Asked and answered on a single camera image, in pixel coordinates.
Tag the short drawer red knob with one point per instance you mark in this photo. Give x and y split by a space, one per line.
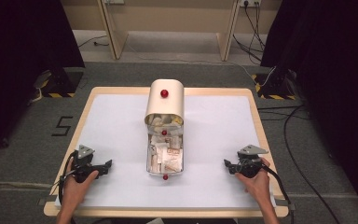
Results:
164 129

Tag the white table sheet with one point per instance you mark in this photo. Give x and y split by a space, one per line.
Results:
217 140

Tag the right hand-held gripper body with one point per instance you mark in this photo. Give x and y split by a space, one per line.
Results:
250 161

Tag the grey table bracket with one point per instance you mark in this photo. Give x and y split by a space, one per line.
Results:
46 200
286 203

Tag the pale wooden desk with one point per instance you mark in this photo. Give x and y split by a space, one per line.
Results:
118 37

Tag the person's left hand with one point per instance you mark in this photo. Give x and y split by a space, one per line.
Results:
74 189

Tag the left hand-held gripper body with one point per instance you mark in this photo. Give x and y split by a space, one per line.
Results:
84 165

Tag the person's right hand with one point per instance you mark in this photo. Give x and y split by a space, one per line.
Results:
258 185

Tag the clear plastic container box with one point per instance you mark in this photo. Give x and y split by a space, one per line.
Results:
165 174

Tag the black curtain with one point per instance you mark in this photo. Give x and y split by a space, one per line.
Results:
332 77
18 62

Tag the pile of paper packets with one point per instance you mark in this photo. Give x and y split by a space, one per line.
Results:
166 154

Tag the stand base with striped tape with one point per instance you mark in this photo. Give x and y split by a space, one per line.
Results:
275 88
60 84

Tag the beige cylindrical lid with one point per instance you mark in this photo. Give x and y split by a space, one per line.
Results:
164 104

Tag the white wall socket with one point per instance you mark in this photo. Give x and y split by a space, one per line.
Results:
250 2

